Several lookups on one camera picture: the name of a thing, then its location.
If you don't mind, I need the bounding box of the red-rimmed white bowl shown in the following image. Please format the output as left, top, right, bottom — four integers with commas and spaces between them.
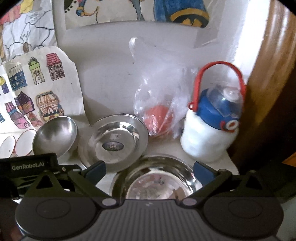
0, 136, 16, 159
15, 129, 37, 157

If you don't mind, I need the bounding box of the steel bowl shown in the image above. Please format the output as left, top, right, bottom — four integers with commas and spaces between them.
32, 116, 78, 158

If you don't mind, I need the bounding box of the small steel plate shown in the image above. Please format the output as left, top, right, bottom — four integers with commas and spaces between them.
78, 113, 149, 173

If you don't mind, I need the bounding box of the white blue water bottle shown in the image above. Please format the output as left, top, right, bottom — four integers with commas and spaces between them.
180, 61, 246, 163

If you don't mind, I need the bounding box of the red ball in bag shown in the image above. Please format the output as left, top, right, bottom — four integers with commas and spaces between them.
144, 105, 173, 136

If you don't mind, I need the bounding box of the colourful houses drawing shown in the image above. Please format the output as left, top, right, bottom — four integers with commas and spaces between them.
1, 46, 89, 133

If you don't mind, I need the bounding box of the clear plastic bag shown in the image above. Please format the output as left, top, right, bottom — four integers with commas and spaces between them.
128, 37, 198, 140

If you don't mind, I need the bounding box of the child figure drawing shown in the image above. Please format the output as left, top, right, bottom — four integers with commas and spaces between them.
1, 1, 57, 64

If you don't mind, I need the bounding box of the teddy bear drawing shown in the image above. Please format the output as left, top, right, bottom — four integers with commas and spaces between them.
52, 0, 223, 48

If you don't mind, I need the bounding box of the brown wooden door frame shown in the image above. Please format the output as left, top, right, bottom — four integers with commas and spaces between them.
228, 1, 295, 164

